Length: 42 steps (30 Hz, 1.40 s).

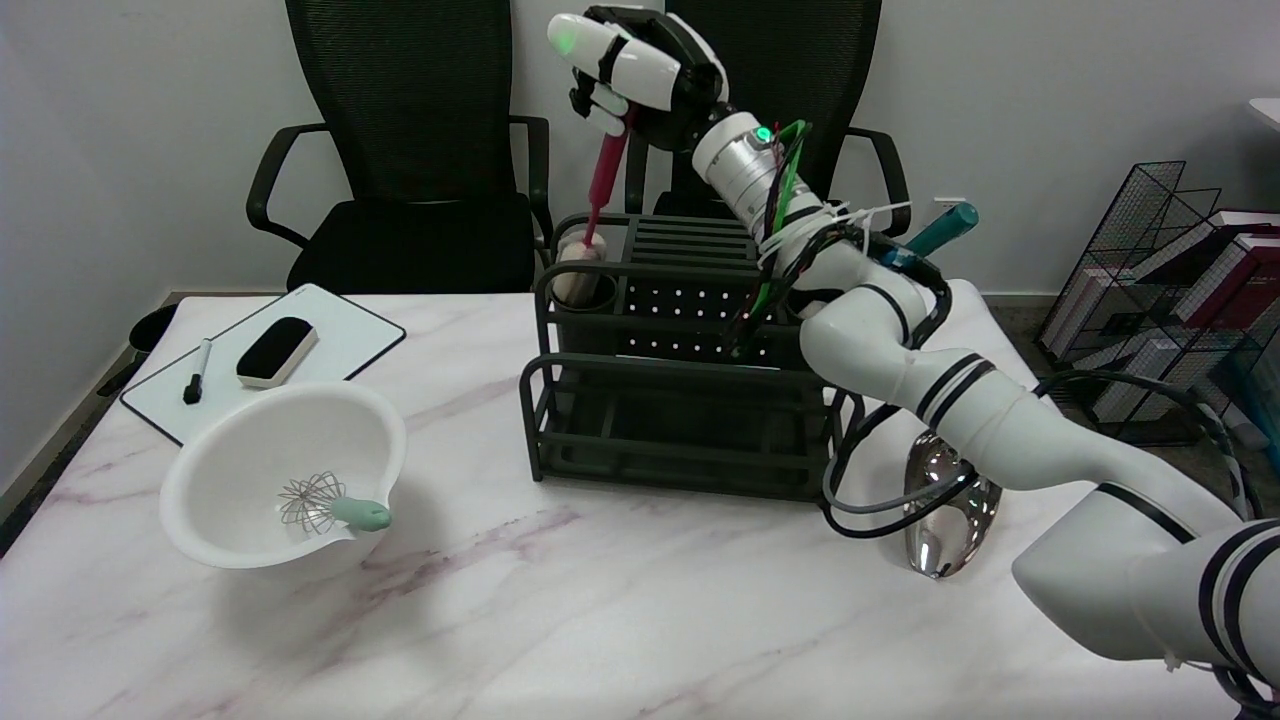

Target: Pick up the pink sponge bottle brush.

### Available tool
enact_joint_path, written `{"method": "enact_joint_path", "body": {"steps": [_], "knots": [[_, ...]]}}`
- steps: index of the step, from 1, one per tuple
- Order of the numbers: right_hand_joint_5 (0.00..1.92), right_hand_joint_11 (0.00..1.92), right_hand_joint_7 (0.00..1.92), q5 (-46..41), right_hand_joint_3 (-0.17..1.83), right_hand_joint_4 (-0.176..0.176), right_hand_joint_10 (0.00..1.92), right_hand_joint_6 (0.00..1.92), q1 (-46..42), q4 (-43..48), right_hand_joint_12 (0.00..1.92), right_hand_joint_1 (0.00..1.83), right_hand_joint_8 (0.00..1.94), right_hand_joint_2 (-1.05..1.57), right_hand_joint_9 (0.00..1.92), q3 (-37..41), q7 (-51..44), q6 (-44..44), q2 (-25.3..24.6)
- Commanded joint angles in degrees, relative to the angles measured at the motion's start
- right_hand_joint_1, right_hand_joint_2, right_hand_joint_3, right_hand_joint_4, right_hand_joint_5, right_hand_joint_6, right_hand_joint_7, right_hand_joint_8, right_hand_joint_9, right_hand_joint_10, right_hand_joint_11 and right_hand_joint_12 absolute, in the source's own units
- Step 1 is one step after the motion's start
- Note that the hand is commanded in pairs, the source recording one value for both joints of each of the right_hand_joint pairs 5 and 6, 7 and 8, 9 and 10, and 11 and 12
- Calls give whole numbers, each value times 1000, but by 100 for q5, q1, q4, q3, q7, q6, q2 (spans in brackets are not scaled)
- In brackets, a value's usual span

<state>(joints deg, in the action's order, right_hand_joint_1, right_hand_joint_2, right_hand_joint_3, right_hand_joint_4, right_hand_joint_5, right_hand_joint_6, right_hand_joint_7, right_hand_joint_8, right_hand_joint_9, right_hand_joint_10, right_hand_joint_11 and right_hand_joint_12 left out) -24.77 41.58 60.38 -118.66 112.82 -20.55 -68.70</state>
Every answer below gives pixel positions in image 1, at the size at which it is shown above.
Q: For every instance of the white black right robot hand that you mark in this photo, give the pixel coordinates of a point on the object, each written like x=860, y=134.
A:
x=670, y=85

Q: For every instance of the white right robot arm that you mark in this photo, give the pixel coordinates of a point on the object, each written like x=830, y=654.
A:
x=1000, y=420

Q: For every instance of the teal bottle brush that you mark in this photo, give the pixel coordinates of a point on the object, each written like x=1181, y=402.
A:
x=945, y=228

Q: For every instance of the black mesh office chair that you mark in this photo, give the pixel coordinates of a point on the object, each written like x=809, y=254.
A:
x=840, y=60
x=410, y=100

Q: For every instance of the dark green dish rack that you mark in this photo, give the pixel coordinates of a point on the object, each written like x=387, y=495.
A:
x=660, y=430

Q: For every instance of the small white whiteboard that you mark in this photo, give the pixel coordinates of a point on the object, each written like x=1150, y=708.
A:
x=345, y=330

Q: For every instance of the black white board eraser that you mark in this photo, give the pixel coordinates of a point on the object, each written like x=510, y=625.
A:
x=275, y=350

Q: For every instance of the shiny steel strainer ladle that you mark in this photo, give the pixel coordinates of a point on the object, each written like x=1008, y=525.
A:
x=940, y=540

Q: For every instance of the white books stack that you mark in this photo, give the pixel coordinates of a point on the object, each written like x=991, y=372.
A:
x=1130, y=390

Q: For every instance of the black whiteboard marker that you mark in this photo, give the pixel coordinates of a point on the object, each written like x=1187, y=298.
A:
x=197, y=375

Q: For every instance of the white plastic mixing bowl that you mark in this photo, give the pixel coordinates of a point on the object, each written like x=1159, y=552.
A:
x=250, y=450

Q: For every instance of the black round floor object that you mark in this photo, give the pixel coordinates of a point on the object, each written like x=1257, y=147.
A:
x=152, y=325

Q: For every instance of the maroon book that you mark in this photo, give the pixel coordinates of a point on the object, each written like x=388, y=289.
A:
x=1235, y=285

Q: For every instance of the white wall socket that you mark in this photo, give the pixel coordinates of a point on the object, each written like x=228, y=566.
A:
x=942, y=203

